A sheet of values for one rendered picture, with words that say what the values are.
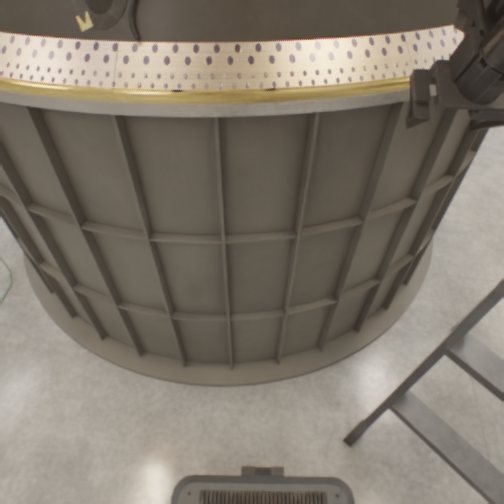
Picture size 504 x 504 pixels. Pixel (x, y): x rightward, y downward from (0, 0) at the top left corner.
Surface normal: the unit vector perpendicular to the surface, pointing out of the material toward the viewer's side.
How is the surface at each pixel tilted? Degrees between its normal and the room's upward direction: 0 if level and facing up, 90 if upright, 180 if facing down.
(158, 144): 90
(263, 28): 62
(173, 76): 43
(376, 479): 0
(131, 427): 0
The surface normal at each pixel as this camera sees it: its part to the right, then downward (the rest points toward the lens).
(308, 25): 0.18, 0.34
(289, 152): 0.18, 0.74
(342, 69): 0.18, 0.02
